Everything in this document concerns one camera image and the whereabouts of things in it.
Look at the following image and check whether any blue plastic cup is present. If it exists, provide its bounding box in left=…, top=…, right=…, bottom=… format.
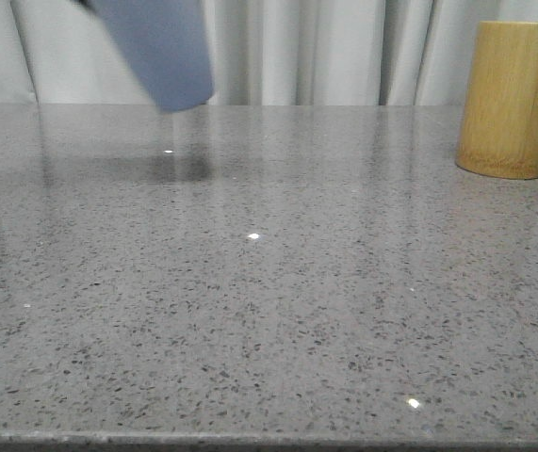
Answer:
left=78, top=1, right=214, bottom=112

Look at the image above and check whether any bamboo wooden cup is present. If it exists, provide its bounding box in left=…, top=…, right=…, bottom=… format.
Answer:
left=455, top=21, right=538, bottom=180

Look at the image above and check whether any grey-white curtain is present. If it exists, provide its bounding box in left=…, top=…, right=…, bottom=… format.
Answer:
left=0, top=1, right=538, bottom=105

